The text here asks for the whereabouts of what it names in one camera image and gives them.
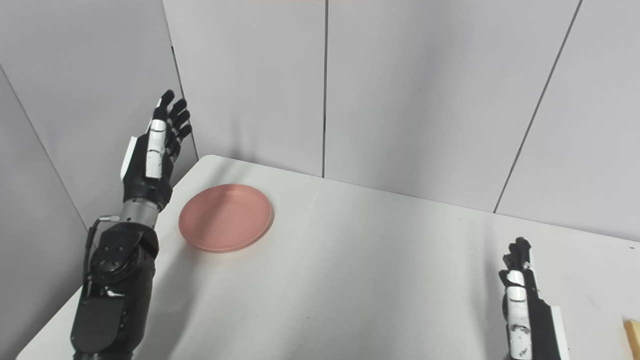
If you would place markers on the pink round plate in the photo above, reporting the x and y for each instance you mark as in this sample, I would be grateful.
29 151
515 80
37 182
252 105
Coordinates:
225 217

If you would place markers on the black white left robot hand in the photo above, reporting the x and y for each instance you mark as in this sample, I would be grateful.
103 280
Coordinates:
145 185

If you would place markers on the slice of white bread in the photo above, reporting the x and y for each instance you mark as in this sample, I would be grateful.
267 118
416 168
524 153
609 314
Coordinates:
634 340

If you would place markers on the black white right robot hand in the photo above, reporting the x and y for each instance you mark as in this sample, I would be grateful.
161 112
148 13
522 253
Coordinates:
540 330

